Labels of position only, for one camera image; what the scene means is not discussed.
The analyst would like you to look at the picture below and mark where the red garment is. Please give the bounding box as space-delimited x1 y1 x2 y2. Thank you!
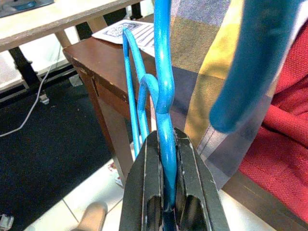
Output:
238 21 308 217

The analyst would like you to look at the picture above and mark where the yellow navy plaid garment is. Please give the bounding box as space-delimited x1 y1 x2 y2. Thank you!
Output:
168 0 301 191

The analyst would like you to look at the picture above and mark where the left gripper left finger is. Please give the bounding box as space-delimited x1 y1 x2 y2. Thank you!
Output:
120 131 167 231

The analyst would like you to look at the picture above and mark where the light wooden table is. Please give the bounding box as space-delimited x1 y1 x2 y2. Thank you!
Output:
0 0 154 52

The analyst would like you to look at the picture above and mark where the beige wooden chair leg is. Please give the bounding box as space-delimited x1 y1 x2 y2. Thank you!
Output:
77 201 108 231

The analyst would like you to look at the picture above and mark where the white cable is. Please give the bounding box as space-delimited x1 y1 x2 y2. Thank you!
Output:
0 43 62 138

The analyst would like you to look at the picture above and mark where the dark brown wooden table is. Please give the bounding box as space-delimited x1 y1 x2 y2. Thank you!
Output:
62 14 308 231

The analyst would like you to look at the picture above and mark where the blue plastic hanger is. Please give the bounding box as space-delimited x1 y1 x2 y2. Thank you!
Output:
122 0 300 231

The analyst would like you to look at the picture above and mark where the white printed paper sheet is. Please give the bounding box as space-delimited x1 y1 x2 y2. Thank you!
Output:
91 19 159 57

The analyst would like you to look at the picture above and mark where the black metal frame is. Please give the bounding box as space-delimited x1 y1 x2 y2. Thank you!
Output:
0 47 80 102

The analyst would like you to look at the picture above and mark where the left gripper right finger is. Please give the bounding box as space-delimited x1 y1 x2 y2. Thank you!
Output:
173 127 231 231

